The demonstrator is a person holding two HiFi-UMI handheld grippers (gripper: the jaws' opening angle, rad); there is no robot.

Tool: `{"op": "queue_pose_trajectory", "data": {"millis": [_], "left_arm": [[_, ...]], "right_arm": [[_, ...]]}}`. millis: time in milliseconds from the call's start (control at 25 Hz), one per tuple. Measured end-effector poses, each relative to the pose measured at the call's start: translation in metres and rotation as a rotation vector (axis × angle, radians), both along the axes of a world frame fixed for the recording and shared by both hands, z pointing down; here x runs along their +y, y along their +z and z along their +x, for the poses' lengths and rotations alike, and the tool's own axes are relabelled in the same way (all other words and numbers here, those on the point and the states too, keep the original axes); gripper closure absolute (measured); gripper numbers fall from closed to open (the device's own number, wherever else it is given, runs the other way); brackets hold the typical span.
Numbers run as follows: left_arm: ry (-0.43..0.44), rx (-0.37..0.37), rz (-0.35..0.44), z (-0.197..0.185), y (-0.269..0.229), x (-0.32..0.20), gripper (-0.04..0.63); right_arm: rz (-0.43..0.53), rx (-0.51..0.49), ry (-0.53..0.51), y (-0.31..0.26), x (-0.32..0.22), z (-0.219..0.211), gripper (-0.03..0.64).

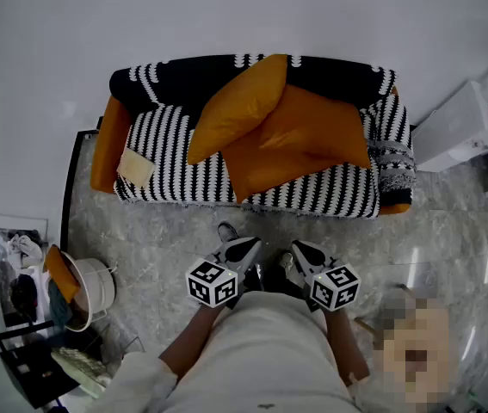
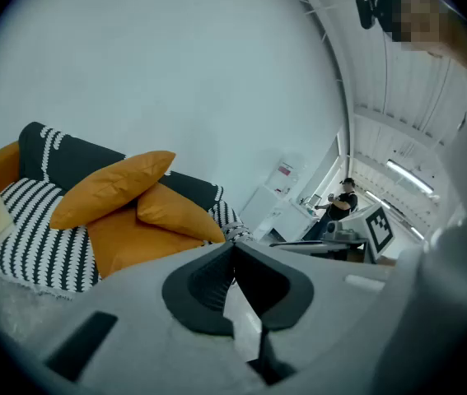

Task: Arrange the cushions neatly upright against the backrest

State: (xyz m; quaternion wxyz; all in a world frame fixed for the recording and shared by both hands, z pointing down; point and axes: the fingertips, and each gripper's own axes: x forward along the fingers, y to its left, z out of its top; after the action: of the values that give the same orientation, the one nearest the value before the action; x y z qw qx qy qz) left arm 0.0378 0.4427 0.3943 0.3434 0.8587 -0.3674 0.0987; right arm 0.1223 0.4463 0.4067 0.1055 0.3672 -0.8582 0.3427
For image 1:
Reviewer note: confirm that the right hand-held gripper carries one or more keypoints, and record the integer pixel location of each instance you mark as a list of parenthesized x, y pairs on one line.
[(336, 288)]

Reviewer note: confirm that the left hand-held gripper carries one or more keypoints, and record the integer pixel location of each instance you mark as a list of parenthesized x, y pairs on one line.
[(211, 282)]

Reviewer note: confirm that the person's left forearm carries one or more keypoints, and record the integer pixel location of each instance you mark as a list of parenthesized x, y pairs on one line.
[(192, 342)]

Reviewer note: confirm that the person's right forearm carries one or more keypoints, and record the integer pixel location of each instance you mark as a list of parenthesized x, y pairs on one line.
[(347, 347)]

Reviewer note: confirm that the black white patterned sofa cover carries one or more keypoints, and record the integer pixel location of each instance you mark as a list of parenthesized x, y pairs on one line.
[(170, 144)]

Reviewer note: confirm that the person's black trousers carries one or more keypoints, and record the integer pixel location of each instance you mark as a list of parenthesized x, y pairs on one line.
[(278, 280)]

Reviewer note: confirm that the person's white shirt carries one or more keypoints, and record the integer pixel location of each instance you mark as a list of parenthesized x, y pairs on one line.
[(261, 359)]

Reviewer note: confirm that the grey patterned knit blanket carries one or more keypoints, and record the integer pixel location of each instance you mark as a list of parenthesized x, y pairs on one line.
[(394, 166)]

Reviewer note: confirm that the beige book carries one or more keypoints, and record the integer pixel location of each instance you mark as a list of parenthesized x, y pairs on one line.
[(136, 168)]

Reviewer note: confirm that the wooden stool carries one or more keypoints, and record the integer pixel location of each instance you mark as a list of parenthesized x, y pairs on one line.
[(415, 351)]

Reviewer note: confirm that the white round basket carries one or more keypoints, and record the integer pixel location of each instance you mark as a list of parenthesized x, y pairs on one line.
[(95, 286)]

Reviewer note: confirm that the teal cloth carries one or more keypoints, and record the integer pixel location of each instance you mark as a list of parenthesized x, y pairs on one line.
[(59, 306)]

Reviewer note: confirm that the pale green fuzzy cushion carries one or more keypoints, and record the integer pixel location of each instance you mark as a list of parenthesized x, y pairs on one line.
[(82, 370)]

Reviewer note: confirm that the white ventilated cabinet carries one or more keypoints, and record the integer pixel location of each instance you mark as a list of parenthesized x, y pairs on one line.
[(454, 131)]

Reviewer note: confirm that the pile of clothes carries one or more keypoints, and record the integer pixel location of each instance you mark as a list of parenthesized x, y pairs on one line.
[(24, 269)]

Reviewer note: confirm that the black side table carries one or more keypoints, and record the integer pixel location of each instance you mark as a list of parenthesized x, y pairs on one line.
[(32, 368)]

